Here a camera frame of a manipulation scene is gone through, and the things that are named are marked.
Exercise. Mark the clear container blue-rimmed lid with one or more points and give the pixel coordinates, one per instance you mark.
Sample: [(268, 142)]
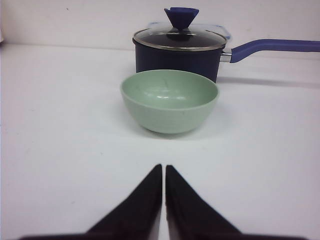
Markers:
[(204, 26)]

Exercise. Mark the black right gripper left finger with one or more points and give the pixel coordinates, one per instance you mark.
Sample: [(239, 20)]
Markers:
[(136, 218)]

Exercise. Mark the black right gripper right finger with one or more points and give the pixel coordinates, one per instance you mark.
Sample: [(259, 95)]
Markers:
[(189, 217)]

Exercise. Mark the glass pot lid blue knob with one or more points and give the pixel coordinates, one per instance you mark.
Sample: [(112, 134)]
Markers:
[(180, 34)]

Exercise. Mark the dark blue saucepan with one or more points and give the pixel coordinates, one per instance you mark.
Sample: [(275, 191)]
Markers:
[(206, 63)]

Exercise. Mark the green bowl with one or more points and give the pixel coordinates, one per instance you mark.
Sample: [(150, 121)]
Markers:
[(169, 101)]

